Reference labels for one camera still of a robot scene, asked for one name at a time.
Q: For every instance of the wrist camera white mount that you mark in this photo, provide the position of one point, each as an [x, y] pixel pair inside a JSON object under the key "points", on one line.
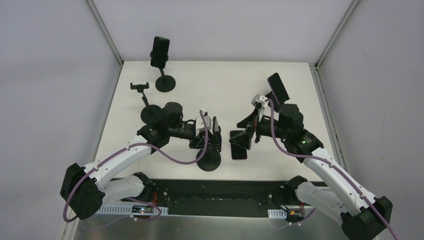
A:
{"points": [[203, 122], [260, 101]]}

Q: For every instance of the black folding phone stand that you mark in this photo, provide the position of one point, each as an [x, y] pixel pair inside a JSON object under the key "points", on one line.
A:
{"points": [[271, 96]]}

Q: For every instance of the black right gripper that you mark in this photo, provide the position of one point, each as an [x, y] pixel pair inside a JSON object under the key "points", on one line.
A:
{"points": [[253, 127]]}

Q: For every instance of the right controller board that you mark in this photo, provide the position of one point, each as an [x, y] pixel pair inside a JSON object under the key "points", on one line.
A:
{"points": [[281, 214]]}

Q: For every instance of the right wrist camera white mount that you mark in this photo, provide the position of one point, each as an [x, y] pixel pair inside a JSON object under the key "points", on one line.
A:
{"points": [[260, 101]]}

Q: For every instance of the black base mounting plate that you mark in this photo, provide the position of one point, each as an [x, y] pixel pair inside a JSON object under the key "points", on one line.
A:
{"points": [[219, 198]]}

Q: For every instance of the front aluminium frame rail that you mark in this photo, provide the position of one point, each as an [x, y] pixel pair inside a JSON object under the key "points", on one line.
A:
{"points": [[316, 225]]}

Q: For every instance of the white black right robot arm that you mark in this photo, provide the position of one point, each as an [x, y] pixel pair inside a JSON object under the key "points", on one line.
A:
{"points": [[361, 215]]}

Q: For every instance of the black round-base phone stand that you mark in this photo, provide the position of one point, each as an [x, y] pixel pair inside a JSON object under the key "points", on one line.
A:
{"points": [[151, 111]]}

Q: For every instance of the left controller board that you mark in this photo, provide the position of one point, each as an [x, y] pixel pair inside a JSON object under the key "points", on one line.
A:
{"points": [[128, 209]]}

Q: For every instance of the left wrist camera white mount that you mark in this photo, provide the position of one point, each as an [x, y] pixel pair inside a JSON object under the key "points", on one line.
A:
{"points": [[203, 122]]}

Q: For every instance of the controller board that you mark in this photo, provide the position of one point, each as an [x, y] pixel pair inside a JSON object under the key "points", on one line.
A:
{"points": [[128, 209], [281, 214]]}

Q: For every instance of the purple phone on folding stand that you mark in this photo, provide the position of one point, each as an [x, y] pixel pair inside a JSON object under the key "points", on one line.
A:
{"points": [[278, 89]]}

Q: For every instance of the aluminium table edge rail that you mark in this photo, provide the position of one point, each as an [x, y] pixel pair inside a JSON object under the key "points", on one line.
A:
{"points": [[118, 61]]}

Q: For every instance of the purple phone with black screen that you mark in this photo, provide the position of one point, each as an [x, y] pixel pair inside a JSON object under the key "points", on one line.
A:
{"points": [[237, 153]]}

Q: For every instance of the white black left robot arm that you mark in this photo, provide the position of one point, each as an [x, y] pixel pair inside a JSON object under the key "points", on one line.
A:
{"points": [[86, 188]]}

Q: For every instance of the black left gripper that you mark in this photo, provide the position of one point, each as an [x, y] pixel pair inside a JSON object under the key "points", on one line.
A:
{"points": [[202, 138]]}

